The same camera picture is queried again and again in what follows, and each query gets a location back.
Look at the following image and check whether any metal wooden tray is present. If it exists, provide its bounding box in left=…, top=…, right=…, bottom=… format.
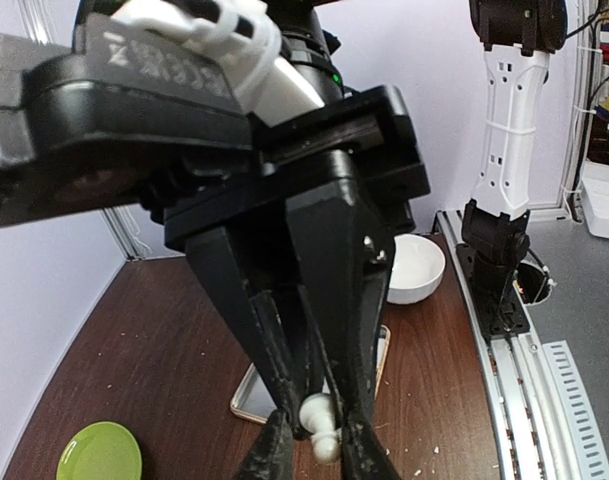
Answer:
left=229, top=324, right=393, bottom=426

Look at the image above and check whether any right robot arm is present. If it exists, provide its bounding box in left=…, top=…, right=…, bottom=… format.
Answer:
left=119, top=1, right=567, bottom=437

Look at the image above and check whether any white pawn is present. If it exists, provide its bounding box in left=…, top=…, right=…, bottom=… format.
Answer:
left=299, top=393, right=341, bottom=465

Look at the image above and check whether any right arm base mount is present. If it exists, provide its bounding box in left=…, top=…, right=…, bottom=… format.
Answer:
left=455, top=243, right=531, bottom=343

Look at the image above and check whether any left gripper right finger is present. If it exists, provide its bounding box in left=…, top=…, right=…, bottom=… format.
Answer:
left=341, top=419, right=401, bottom=480

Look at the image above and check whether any front aluminium rail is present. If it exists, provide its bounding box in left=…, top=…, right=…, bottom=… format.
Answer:
left=433, top=207, right=609, bottom=480

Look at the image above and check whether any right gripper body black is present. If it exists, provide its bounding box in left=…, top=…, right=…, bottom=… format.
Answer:
left=161, top=84, right=433, bottom=311

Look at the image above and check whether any left aluminium frame post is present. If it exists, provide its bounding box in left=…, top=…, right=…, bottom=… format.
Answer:
left=101, top=207, right=152, bottom=261

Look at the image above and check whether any white bowl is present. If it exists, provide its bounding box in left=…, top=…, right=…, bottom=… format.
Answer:
left=387, top=234, right=446, bottom=305

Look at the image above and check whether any green plate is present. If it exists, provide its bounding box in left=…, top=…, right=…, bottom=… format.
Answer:
left=56, top=421, right=143, bottom=480

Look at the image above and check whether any white shelf bins background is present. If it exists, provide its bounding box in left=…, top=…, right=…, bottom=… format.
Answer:
left=577, top=1, right=609, bottom=239

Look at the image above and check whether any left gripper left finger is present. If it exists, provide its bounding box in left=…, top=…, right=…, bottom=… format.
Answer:
left=234, top=409, right=295, bottom=480

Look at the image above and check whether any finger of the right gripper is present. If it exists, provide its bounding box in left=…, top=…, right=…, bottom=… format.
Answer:
left=185, top=226, right=309, bottom=440
left=287, top=179, right=395, bottom=429

